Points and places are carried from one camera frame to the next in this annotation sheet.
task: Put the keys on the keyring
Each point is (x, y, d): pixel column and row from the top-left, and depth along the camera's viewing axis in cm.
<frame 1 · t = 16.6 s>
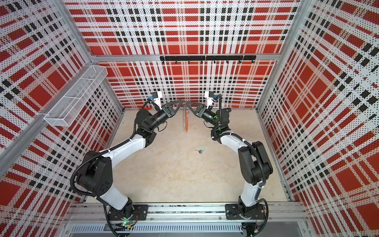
left hand: (182, 103, 71), fingers open
right hand: (185, 104, 71), fingers closed
mint green key tag: (203, 148, 100), on the table

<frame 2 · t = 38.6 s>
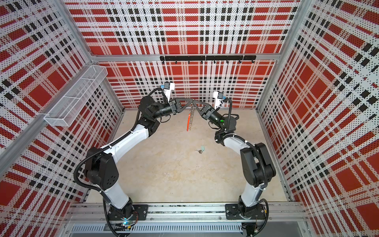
left hand: (192, 102, 67), fingers closed
right hand: (191, 102, 67), fingers closed
the named things where they were.

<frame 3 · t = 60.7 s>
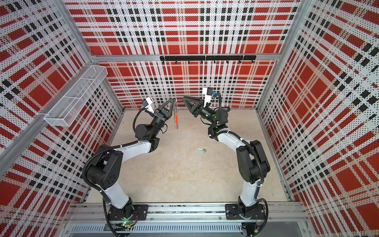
left hand: (174, 101, 68), fingers closed
right hand: (181, 98, 67), fingers open
the named things where they were.

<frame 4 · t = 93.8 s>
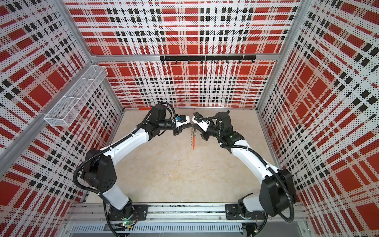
left hand: (191, 125, 79), fingers closed
right hand: (194, 125, 77), fingers closed
